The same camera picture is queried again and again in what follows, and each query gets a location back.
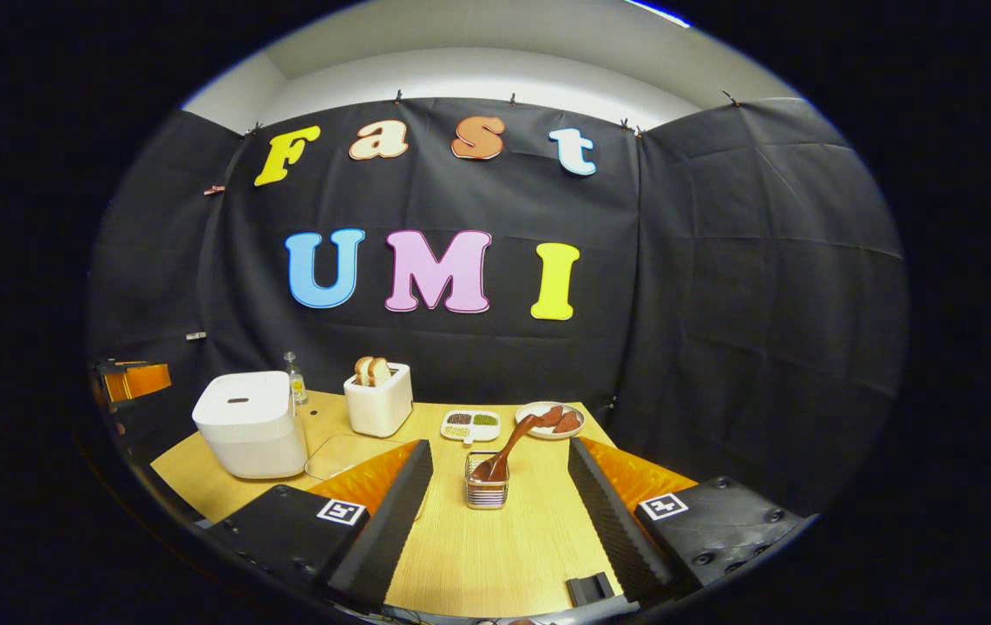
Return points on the brown wooden spoon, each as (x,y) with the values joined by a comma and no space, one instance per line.
(508,447)

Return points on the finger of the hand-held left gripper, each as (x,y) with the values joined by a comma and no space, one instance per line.
(144,382)

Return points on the white divided dish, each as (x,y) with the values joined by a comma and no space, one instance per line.
(485,431)

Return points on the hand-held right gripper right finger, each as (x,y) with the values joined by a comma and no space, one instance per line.
(608,521)

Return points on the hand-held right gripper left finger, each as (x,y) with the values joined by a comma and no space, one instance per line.
(391,521)

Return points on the clear plastic rice box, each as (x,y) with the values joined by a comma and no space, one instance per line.
(348,451)

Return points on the pile of yellow beans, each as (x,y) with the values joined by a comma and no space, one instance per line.
(458,430)

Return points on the white rice cooker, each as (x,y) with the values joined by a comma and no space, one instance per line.
(248,434)

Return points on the black backdrop cloth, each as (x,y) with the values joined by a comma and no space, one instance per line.
(721,304)

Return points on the pile of green beans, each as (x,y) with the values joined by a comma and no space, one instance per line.
(485,419)

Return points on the small glass bottle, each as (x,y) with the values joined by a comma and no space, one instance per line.
(296,386)

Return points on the red meat piece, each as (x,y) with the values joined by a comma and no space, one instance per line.
(553,414)
(567,423)

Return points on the round white plate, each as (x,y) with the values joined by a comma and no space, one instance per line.
(526,410)

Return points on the toasted bread slice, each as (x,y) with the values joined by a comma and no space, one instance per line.
(380,371)
(363,371)

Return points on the white toaster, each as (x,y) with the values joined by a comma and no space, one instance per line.
(378,408)

